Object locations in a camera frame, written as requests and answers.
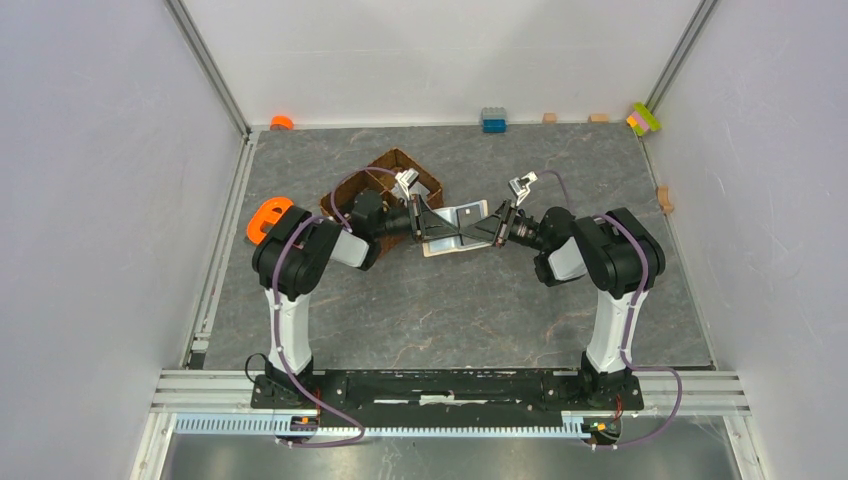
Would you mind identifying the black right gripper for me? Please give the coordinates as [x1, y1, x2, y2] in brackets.
[458, 199, 547, 252]

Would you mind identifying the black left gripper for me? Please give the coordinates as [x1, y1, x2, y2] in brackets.
[373, 193, 458, 243]

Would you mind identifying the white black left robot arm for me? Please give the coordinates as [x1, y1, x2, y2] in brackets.
[248, 190, 489, 408]

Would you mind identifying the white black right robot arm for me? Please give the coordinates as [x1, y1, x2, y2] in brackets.
[459, 204, 666, 408]

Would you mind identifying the woven wicker divided basket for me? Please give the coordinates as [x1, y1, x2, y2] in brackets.
[319, 148, 446, 226]

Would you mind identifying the blue toy brick stack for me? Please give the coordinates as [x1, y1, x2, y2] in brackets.
[480, 107, 508, 134]

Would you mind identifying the small wooden block right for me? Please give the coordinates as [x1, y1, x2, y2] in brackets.
[588, 113, 610, 123]

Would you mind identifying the orange plastic letter toy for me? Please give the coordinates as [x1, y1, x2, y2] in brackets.
[246, 197, 294, 246]

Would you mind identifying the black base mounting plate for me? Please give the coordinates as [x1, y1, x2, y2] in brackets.
[250, 368, 645, 431]

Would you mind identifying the curved wooden block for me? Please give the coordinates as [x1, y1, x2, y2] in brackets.
[656, 185, 674, 215]

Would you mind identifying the orange round cap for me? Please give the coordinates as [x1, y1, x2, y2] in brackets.
[269, 115, 294, 131]

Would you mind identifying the green pink yellow brick stack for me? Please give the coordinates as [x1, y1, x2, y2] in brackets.
[625, 102, 662, 137]

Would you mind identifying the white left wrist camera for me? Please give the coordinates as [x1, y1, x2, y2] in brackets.
[394, 168, 419, 200]

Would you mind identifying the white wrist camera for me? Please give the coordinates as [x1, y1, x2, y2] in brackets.
[508, 171, 538, 207]
[394, 168, 419, 200]

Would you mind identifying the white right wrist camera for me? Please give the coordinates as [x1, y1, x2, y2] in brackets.
[508, 171, 538, 207]

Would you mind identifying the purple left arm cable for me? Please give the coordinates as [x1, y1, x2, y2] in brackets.
[271, 166, 403, 451]

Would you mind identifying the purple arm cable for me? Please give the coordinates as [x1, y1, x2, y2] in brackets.
[271, 166, 403, 451]
[535, 169, 685, 453]

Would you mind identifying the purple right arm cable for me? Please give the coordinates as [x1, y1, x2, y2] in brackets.
[535, 169, 685, 453]

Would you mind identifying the aluminium frame rail left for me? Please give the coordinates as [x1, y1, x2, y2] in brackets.
[164, 0, 252, 138]

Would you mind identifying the aluminium frame rail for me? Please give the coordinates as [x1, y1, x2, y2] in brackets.
[164, 0, 252, 138]
[645, 0, 720, 113]

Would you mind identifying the aluminium frame rail right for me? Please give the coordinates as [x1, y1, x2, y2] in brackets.
[645, 0, 720, 113]

